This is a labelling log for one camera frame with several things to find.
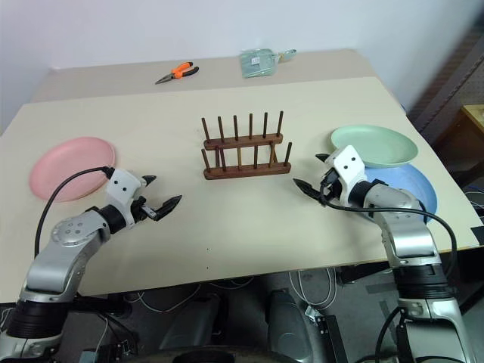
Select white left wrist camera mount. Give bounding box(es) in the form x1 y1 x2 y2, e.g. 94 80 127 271
104 169 147 225

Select white floor cable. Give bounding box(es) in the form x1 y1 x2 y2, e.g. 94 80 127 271
126 281 203 315
288 267 340 315

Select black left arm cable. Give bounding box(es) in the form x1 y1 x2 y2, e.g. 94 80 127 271
33 166 116 259

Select pink round plate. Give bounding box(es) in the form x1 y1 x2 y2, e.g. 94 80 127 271
29 136 116 203

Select dark rounded robot leg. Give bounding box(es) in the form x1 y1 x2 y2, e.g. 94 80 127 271
266 289 315 363
158 293 228 352

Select wooden dish rack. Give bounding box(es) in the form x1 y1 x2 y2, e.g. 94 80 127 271
199 110 294 181

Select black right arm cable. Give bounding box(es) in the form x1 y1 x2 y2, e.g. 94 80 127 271
319 180 459 283

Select dark rounded robot waist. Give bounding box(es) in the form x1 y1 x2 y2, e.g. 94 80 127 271
165 343 274 363

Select blue round plate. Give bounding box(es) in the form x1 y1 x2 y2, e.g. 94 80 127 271
361 163 439 225

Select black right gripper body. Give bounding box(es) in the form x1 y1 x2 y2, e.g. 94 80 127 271
319 169 342 207

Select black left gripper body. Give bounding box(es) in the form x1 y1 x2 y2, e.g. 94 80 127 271
128 196 160 228

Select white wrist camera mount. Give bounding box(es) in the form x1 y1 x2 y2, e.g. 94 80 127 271
325 144 367 206
104 169 147 225

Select light wooden furniture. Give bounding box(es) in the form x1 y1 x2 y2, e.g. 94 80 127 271
459 104 484 138

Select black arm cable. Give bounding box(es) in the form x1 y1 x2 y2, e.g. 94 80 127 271
33 166 116 259
319 180 459 283

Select orange handled pliers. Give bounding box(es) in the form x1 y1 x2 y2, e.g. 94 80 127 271
154 60 200 85

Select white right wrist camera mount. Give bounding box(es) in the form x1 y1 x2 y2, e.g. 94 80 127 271
325 144 367 206

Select teal packaged item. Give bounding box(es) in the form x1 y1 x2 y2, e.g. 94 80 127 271
238 48 281 79

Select green round plate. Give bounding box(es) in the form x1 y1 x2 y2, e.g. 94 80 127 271
330 126 419 169

